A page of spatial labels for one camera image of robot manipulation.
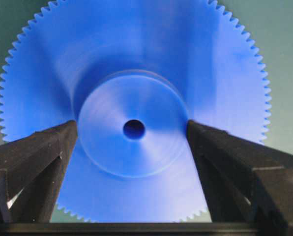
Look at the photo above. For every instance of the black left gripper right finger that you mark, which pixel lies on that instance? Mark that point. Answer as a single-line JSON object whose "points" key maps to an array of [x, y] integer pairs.
{"points": [[242, 180]]}

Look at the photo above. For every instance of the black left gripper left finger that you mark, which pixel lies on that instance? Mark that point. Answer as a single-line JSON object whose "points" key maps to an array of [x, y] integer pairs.
{"points": [[31, 173]]}

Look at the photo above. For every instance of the large blue plastic gear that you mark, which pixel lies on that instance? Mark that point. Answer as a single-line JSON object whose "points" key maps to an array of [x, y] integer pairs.
{"points": [[132, 73]]}

